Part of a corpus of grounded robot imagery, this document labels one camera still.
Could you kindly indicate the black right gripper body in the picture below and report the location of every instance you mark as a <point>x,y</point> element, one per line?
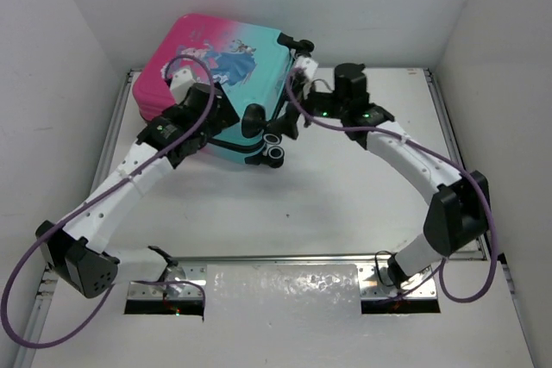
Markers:
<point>325,104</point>

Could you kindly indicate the pink teal suitcase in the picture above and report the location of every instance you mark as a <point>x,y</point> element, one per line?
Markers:
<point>249,61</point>

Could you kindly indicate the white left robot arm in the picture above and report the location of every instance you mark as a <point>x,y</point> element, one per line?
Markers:
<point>79,250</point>

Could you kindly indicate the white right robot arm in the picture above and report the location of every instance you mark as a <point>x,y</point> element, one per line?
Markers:
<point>458,201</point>

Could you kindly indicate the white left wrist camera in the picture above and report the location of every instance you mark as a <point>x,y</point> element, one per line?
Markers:
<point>181,81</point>

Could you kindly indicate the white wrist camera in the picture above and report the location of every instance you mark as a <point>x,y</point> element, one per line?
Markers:
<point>306,66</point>
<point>181,81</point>

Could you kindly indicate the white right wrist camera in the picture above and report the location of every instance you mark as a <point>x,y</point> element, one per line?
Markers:
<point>306,66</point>

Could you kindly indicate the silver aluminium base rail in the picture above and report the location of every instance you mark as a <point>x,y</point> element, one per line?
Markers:
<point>367,273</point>

